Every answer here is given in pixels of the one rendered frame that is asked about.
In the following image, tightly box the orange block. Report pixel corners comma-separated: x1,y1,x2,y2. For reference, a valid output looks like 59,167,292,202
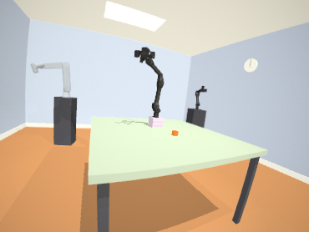
172,130,179,136

